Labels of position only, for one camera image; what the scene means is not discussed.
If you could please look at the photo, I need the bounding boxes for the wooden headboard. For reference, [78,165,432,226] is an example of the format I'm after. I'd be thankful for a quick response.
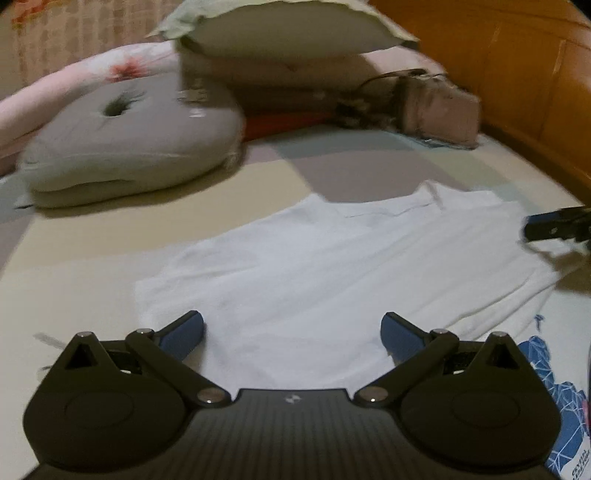
[373,1,590,203]

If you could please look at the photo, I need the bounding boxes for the white printed sweatshirt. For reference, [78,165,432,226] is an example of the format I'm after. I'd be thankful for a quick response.
[135,182,590,479]

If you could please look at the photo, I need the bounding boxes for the pink leather handbag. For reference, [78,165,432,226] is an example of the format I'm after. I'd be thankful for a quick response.
[353,69,481,150]

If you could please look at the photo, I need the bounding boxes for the red folded cloth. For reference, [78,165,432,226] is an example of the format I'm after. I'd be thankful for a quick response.
[243,112,332,142]

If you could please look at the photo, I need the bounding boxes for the pink floral folded quilt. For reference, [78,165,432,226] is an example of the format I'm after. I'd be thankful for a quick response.
[1,41,447,175]

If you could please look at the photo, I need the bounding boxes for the striped green white pillow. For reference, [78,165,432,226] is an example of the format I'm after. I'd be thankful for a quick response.
[153,1,419,61]

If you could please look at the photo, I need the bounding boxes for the grey donut cushion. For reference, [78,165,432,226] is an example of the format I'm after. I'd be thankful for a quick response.
[18,72,245,209]

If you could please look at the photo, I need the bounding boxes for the patterned beige curtain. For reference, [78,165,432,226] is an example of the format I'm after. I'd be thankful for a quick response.
[8,0,180,86]

